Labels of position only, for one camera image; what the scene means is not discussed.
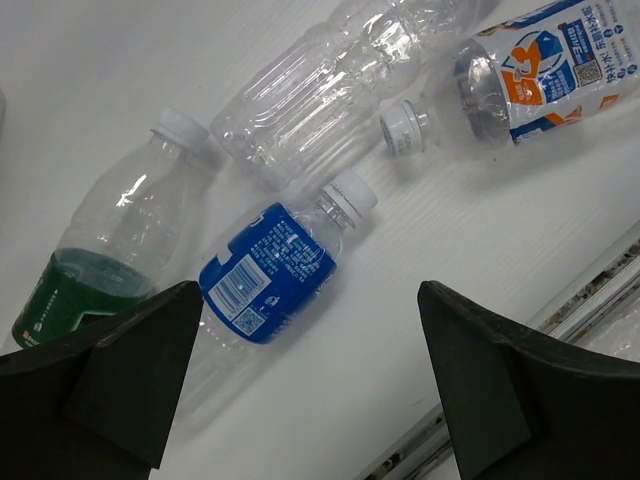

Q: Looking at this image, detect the clear bottle green label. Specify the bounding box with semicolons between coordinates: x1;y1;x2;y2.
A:
2;108;209;353

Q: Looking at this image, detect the clear crushed unlabelled bottle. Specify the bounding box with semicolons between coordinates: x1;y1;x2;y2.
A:
210;1;481;192

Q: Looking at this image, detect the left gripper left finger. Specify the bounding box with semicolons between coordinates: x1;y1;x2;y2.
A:
1;281;203;479

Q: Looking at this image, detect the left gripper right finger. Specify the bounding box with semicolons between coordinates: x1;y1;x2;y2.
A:
417;281;639;479

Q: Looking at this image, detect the clear bottle orange blue label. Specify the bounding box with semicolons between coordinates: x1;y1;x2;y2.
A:
380;1;639;157

